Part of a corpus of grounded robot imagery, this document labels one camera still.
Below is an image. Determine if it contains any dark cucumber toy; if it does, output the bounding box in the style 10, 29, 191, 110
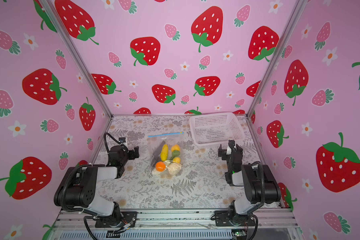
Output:
151, 142, 165, 167

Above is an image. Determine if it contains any white plastic basket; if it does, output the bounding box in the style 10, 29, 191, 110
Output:
189, 113, 245, 147

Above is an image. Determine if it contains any orange toy fruit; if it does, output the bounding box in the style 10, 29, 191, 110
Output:
155, 162, 167, 172

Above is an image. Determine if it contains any yellow banana toy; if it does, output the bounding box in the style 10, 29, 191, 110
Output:
160, 144, 169, 162

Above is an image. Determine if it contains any clear zip top bag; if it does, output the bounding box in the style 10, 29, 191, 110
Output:
148, 132, 185, 177

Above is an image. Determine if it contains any green leaf toy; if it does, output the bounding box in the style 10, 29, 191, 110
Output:
170, 150, 181, 160

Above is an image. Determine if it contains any yellow bell pepper toy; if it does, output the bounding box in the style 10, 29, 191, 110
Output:
171, 145, 181, 152

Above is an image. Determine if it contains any white radish toy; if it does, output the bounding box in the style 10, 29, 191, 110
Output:
152, 169, 167, 176

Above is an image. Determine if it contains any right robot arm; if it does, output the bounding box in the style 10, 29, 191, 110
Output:
214, 140, 282, 226

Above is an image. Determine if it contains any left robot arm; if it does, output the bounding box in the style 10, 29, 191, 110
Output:
54, 145, 140, 229

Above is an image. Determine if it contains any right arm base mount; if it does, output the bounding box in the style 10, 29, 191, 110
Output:
211, 210, 256, 227

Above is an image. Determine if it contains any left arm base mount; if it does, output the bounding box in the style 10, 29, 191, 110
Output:
95, 211, 138, 229

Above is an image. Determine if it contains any aluminium frame rail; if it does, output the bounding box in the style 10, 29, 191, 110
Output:
46, 209, 304, 240

